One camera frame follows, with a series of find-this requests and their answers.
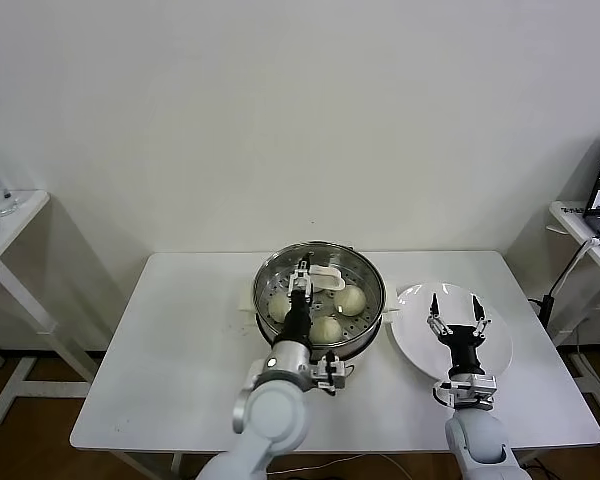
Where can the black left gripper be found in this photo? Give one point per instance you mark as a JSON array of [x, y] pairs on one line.
[[297, 320]]

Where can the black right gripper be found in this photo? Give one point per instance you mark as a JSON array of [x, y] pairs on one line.
[[464, 350]]

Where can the white steamed baozi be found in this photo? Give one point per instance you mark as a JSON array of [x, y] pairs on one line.
[[350, 300], [319, 286], [278, 307], [326, 330]]

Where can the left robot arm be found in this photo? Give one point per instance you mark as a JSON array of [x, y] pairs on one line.
[[275, 415]]

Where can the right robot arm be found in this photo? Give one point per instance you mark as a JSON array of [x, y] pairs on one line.
[[480, 445]]

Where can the stainless steel steamer basket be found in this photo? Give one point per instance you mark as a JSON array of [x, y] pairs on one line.
[[370, 280]]

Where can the white round plate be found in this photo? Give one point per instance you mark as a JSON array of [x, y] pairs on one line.
[[410, 325]]

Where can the black power adapter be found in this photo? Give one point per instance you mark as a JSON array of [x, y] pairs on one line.
[[548, 307]]

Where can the white side table with laptop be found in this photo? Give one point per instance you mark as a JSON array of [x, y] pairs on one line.
[[575, 225]]

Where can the printed label sticker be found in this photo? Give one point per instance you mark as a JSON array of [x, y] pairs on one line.
[[572, 210]]

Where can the white table leg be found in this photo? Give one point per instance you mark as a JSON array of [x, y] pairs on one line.
[[178, 466]]

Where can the white side table with jar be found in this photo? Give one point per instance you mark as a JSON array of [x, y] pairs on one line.
[[25, 215]]

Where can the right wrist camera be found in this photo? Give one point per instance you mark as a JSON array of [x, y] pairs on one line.
[[467, 390]]

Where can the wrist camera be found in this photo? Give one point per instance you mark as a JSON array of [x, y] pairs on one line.
[[467, 390], [331, 374]]

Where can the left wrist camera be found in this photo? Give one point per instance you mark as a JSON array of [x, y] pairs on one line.
[[331, 374]]

